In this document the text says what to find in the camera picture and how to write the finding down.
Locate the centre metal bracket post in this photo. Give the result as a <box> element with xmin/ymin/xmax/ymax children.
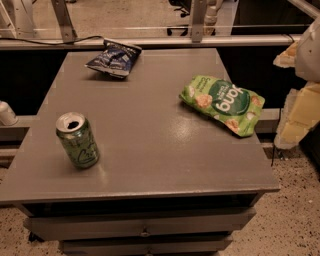
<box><xmin>191</xmin><ymin>0</ymin><xmax>207</xmax><ymax>43</ymax></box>

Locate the white cylinder at left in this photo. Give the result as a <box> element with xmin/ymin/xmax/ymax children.
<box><xmin>0</xmin><ymin>101</ymin><xmax>18</xmax><ymax>126</ymax></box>

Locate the metal bracket post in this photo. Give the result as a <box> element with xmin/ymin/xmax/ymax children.
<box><xmin>51</xmin><ymin>0</ymin><xmax>77</xmax><ymax>43</ymax></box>
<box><xmin>191</xmin><ymin>0</ymin><xmax>207</xmax><ymax>43</ymax></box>

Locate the dark blue chip bag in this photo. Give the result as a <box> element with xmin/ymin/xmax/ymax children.
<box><xmin>85</xmin><ymin>39</ymin><xmax>142</xmax><ymax>79</ymax></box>

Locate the green soda can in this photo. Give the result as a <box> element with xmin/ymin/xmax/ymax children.
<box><xmin>56</xmin><ymin>112</ymin><xmax>100</xmax><ymax>169</ymax></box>

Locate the upper grey drawer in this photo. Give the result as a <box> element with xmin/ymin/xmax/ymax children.
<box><xmin>24</xmin><ymin>207</ymin><xmax>256</xmax><ymax>241</ymax></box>

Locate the left metal bracket post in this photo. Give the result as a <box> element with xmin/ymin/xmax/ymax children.
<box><xmin>51</xmin><ymin>0</ymin><xmax>77</xmax><ymax>43</ymax></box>

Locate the metal frame rail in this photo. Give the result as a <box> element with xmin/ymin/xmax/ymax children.
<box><xmin>0</xmin><ymin>34</ymin><xmax>301</xmax><ymax>51</ymax></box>

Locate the green snack bag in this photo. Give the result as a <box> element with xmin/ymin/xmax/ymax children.
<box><xmin>180</xmin><ymin>75</ymin><xmax>265</xmax><ymax>137</ymax></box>

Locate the black cable on rail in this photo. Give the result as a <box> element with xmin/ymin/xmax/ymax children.
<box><xmin>0</xmin><ymin>35</ymin><xmax>104</xmax><ymax>46</ymax></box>

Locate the lower grey drawer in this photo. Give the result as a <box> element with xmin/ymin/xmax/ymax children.
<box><xmin>60</xmin><ymin>235</ymin><xmax>232</xmax><ymax>256</ymax></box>

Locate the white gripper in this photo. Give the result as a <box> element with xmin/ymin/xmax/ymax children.
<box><xmin>273</xmin><ymin>17</ymin><xmax>320</xmax><ymax>149</ymax></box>

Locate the grey drawer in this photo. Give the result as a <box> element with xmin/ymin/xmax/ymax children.
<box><xmin>24</xmin><ymin>207</ymin><xmax>256</xmax><ymax>241</ymax></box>
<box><xmin>60</xmin><ymin>235</ymin><xmax>232</xmax><ymax>256</ymax></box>

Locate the grey drawer cabinet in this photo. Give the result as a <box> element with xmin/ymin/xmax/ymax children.
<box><xmin>0</xmin><ymin>48</ymin><xmax>281</xmax><ymax>256</ymax></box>

